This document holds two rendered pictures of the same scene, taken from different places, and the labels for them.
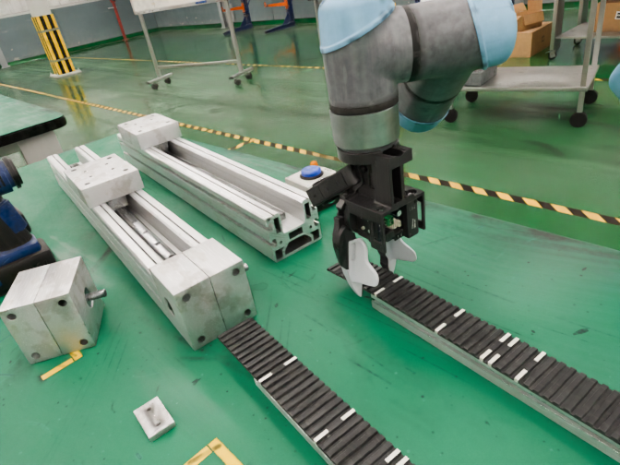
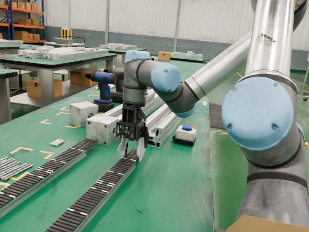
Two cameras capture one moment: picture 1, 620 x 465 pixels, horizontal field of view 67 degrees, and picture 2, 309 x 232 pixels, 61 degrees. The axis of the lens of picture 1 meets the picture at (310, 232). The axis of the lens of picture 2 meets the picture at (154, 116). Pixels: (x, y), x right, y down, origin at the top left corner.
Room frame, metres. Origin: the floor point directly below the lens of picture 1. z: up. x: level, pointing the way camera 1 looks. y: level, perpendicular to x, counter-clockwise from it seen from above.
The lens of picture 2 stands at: (0.01, -0.73, 1.22)
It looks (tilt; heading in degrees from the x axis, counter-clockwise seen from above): 17 degrees down; 48
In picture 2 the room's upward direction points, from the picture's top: 5 degrees clockwise
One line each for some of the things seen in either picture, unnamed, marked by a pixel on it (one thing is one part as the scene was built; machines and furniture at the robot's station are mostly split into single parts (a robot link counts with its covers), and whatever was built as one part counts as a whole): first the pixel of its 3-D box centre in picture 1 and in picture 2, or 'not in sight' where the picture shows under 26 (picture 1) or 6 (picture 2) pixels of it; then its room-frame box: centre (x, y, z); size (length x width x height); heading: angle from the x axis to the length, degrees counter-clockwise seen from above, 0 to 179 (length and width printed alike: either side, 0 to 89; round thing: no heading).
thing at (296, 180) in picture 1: (310, 189); (184, 135); (0.84, -0.02, 0.81); 0.10 x 0.08 x 0.06; 122
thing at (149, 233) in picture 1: (113, 206); (140, 107); (0.92, 0.40, 0.82); 0.80 x 0.10 x 0.09; 32
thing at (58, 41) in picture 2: not in sight; (66, 59); (2.52, 5.22, 0.50); 1.03 x 0.55 x 1.01; 44
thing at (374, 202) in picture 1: (376, 191); (132, 119); (0.50, -0.09, 0.95); 0.09 x 0.08 x 0.12; 32
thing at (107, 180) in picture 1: (105, 184); (140, 98); (0.92, 0.40, 0.87); 0.16 x 0.11 x 0.07; 32
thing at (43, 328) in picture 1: (65, 305); (85, 114); (0.57, 0.37, 0.83); 0.11 x 0.10 x 0.10; 100
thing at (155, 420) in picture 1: (154, 418); (57, 142); (0.37, 0.21, 0.78); 0.05 x 0.03 x 0.01; 33
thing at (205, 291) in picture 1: (211, 287); (105, 130); (0.54, 0.15, 0.83); 0.12 x 0.09 x 0.10; 122
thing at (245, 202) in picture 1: (195, 173); (172, 112); (1.02, 0.24, 0.82); 0.80 x 0.10 x 0.09; 32
